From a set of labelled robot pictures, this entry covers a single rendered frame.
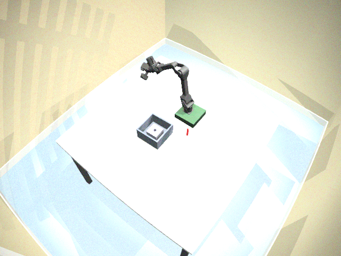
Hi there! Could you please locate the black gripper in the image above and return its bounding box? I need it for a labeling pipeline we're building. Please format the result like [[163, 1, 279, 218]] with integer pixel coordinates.
[[140, 66, 152, 80]]

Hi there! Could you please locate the white flat plate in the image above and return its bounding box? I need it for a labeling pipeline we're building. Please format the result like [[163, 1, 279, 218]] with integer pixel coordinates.
[[146, 123, 164, 140]]

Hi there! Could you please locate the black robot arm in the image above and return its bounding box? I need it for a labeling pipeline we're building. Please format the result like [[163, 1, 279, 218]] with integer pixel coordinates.
[[140, 55, 195, 114]]

